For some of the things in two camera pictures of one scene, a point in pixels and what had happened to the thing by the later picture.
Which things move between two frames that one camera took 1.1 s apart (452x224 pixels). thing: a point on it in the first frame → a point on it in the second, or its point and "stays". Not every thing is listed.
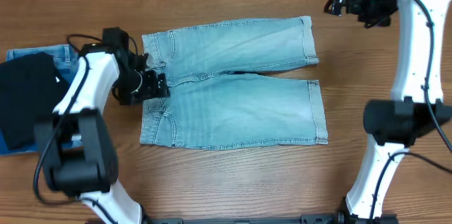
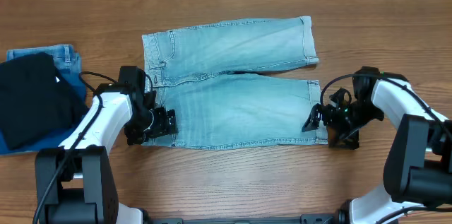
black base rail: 335,217 stays
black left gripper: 155,85 → 164,122
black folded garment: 30,91 stays
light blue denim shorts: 207,108 stays
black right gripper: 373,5 → 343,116
